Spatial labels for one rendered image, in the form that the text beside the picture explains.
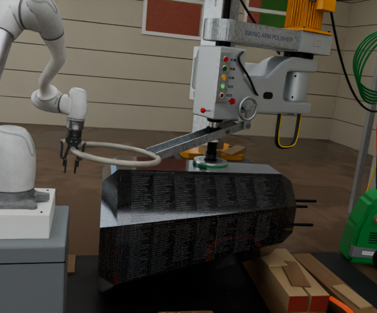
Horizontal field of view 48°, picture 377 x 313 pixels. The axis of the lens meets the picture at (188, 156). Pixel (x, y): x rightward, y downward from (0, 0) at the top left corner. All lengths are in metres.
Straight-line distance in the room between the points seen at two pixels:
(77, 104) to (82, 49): 6.29
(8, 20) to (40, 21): 0.12
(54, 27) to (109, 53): 6.63
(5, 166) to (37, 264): 0.35
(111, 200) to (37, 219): 0.83
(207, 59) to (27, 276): 1.57
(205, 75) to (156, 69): 6.06
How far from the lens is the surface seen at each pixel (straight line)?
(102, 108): 8.52
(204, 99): 2.53
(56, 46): 1.92
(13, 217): 1.53
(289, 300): 2.49
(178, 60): 8.64
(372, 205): 3.56
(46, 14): 1.81
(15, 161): 1.54
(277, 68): 2.77
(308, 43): 2.91
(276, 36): 2.72
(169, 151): 2.39
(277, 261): 2.80
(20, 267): 1.54
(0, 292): 1.59
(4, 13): 1.86
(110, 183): 2.35
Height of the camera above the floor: 1.44
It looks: 13 degrees down
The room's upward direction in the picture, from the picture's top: 5 degrees clockwise
